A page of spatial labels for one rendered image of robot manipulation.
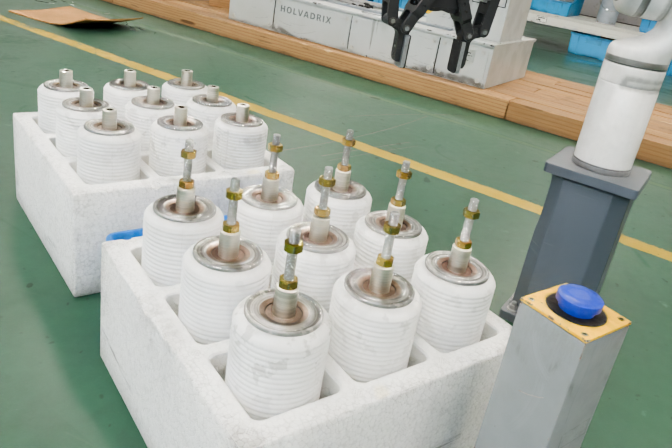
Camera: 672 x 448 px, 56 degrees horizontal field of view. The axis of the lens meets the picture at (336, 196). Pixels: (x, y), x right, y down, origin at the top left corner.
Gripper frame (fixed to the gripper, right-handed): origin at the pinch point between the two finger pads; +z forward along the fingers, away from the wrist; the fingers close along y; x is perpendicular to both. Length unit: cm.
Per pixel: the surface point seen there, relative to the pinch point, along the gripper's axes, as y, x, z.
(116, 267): 34.1, -1.2, 29.2
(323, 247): 11.2, 7.0, 21.5
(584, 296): -6.2, 29.0, 13.9
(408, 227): -1.7, 1.1, 21.6
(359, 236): 4.7, 1.0, 23.1
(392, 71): -70, -188, 41
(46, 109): 49, -50, 25
